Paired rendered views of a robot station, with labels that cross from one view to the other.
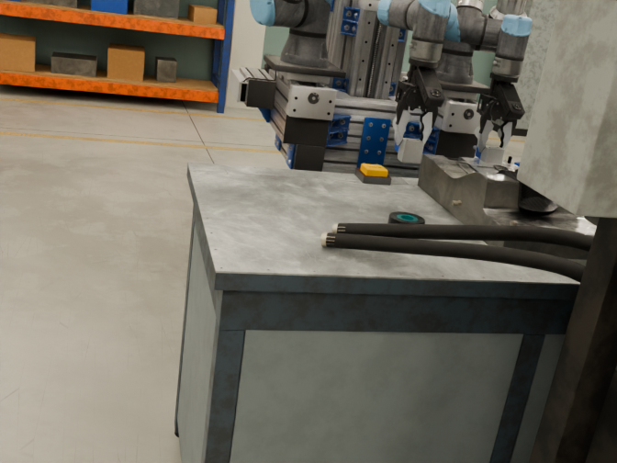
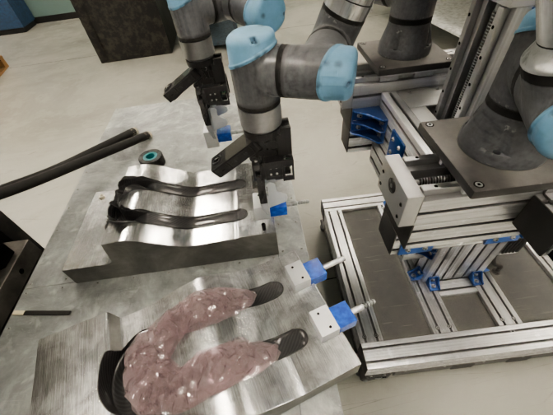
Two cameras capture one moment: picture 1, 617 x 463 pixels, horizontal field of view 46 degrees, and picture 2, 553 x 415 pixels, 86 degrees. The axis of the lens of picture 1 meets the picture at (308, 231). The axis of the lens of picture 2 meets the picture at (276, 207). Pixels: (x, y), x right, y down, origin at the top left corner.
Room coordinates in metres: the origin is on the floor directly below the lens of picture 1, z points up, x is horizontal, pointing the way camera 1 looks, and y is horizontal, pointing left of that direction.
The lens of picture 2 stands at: (2.13, -0.92, 1.42)
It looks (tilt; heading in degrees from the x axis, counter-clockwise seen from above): 47 degrees down; 104
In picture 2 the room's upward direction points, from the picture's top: 7 degrees counter-clockwise
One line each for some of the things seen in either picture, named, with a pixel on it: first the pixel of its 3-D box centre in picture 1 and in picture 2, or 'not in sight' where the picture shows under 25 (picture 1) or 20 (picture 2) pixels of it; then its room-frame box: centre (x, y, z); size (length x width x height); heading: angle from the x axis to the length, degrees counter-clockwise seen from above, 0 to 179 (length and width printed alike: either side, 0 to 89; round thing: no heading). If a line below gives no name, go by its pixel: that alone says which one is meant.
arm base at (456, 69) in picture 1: (452, 64); (513, 122); (2.45, -0.39, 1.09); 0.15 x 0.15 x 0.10
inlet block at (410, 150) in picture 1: (404, 145); (227, 132); (1.82, -0.21, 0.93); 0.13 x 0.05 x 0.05; 16
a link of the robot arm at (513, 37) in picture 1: (513, 37); (256, 69); (2.00, -0.46, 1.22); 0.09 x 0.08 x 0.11; 172
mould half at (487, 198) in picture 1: (507, 193); (175, 212); (1.74, -0.47, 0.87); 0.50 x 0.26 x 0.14; 16
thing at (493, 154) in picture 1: (484, 152); (281, 204); (2.02, -0.46, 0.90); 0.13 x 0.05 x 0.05; 16
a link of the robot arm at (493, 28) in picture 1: (504, 34); (319, 68); (2.10, -0.46, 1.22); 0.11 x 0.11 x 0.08; 82
